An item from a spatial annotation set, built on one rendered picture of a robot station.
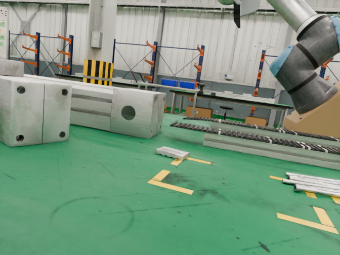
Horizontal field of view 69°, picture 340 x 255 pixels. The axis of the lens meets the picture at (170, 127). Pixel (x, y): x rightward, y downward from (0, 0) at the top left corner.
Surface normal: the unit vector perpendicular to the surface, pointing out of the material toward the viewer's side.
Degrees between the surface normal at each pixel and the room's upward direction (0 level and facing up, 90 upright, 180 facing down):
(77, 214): 0
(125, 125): 90
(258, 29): 90
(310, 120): 90
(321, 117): 90
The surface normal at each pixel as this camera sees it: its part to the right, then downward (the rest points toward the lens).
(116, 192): 0.13, -0.98
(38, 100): 0.79, 0.21
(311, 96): -0.60, 0.00
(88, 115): -0.22, 0.14
